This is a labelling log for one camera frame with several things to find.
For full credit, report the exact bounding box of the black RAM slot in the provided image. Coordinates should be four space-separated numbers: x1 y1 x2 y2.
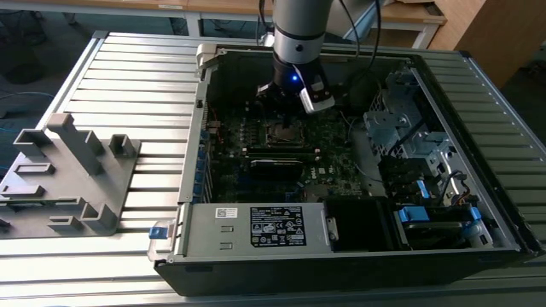
242 148 322 154
242 155 322 161
242 145 322 150
242 152 322 157

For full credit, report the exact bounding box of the metal drive cage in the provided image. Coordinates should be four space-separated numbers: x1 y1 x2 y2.
362 70 465 182

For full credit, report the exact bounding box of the green motherboard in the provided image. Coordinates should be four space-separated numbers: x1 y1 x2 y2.
205 98 377 204

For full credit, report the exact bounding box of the brown chipset heat sink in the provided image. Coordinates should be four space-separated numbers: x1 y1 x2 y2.
305 184 330 198

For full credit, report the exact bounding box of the grey power supply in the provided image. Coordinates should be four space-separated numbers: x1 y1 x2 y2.
181 201 338 257

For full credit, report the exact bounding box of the wooden cabinet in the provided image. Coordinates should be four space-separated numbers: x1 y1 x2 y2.
426 0 546 90

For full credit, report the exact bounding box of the blue case latch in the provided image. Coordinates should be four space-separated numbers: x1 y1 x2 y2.
149 225 171 240

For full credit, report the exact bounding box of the hard disk in blue carrier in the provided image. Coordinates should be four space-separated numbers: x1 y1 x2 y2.
394 206 486 251

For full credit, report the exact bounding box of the grey parts rack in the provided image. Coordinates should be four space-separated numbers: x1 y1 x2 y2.
0 112 143 239

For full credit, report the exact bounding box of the black PC case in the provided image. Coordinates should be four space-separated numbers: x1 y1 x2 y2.
147 43 546 298

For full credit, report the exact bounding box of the green RAM stick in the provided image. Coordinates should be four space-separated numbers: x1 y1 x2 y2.
6 198 81 207

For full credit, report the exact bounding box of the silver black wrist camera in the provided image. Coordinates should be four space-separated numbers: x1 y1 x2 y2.
298 65 337 114

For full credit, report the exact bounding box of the grey case handle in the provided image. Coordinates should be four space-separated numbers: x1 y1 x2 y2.
195 43 222 78

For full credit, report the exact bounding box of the wooden desk white frame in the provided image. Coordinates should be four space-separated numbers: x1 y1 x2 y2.
0 0 449 49

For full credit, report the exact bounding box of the coloured power wire bundle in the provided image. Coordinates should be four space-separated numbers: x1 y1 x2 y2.
452 188 480 207

